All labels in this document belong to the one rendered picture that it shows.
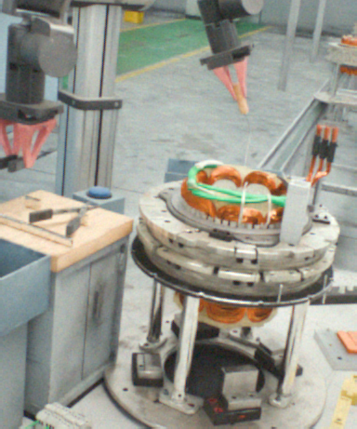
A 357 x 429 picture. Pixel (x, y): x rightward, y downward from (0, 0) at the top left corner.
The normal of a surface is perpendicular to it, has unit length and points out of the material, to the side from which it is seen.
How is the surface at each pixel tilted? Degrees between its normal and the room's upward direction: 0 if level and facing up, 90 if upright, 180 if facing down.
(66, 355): 90
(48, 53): 90
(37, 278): 90
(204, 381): 0
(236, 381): 90
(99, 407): 0
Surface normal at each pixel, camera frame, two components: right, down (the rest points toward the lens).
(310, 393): 0.11, -0.94
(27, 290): 0.88, 0.25
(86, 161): 0.58, 0.33
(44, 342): -0.47, 0.24
